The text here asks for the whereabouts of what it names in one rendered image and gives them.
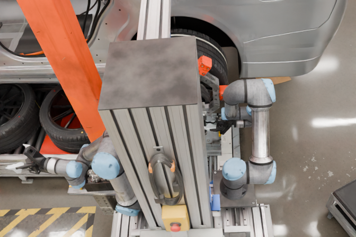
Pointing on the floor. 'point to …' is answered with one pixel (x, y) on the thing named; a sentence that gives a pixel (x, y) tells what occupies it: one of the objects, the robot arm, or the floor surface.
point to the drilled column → (106, 203)
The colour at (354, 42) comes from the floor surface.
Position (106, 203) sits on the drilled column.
